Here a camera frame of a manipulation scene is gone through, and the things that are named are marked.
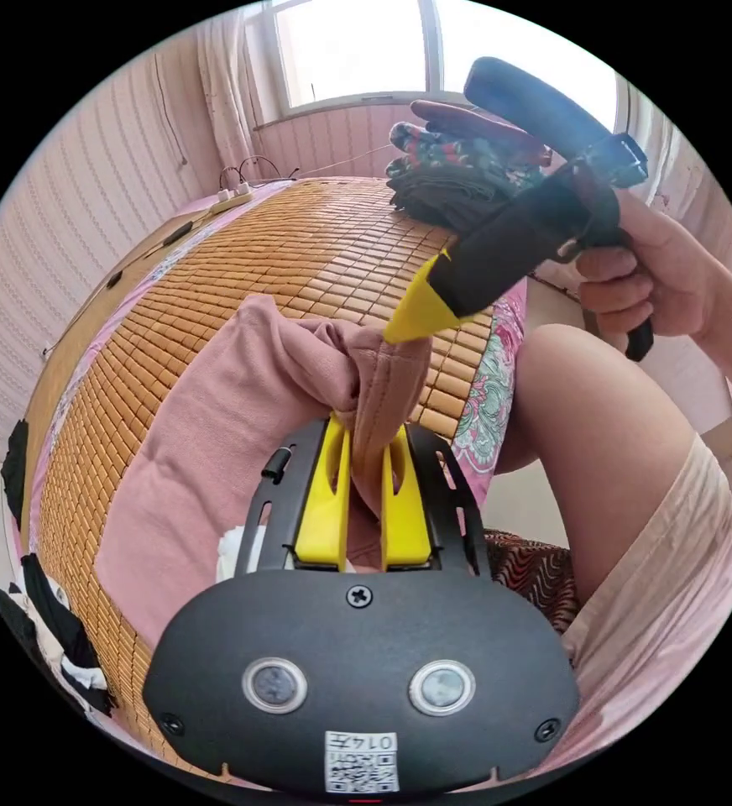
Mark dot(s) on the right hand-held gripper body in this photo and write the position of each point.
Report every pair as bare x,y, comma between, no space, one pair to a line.
517,252

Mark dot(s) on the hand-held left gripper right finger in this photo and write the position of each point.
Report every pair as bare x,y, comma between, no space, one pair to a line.
407,522

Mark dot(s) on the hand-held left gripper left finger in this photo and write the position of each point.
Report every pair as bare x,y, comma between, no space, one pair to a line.
325,504

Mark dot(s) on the pink long sleeve shirt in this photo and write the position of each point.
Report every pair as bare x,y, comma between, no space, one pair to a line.
215,428

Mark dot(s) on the person's right hand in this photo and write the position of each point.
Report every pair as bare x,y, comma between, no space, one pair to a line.
662,277

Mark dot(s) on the pile of clothes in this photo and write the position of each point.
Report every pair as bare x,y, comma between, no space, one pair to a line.
460,170

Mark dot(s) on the zigzag patterned brown cloth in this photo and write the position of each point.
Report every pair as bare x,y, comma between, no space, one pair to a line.
539,579

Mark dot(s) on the bed with woven mat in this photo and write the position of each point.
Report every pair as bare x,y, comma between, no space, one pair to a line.
290,245

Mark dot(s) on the person's body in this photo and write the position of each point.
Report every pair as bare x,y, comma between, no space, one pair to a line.
605,453

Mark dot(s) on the window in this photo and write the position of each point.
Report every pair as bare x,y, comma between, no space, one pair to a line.
366,50

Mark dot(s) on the white curtain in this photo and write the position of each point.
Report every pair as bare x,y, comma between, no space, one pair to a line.
224,94

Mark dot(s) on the black and white clothes heap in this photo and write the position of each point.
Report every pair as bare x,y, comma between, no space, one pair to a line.
57,623

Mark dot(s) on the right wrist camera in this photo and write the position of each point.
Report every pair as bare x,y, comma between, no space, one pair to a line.
542,107

